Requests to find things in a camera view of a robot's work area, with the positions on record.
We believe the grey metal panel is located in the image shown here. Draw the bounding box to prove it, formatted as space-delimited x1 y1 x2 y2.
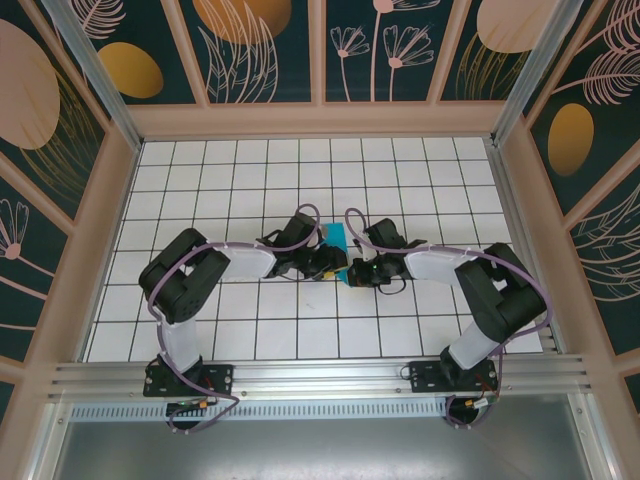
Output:
47 417 616 480

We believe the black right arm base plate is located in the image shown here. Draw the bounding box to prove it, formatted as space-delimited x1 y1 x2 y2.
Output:
409 358 499 394

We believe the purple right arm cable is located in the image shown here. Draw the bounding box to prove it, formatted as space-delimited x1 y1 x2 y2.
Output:
344 207 557 431

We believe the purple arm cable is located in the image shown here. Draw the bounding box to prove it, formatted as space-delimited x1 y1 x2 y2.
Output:
148 202 324 437
344 207 557 431

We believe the aluminium mounting rail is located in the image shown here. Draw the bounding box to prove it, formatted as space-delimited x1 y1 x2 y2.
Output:
47 353 594 401

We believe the aluminium side rail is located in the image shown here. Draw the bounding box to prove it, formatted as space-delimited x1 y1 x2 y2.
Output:
485 139 564 354

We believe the thin black cable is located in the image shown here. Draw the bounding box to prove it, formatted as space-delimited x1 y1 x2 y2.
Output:
375 276 407 296

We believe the aluminium frame post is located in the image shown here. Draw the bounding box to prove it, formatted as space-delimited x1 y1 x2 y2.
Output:
489 0 576 146
42 0 144 151

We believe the blue paper sheet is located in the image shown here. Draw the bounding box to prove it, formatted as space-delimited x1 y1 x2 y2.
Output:
322 221 362 290

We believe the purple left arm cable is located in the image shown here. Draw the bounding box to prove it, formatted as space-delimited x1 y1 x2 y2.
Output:
148 202 324 437

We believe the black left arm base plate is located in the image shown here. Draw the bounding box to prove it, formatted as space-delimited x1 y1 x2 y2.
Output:
143 363 235 398

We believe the slotted metal cable tray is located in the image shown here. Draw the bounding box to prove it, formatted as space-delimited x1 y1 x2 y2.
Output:
69 399 451 421

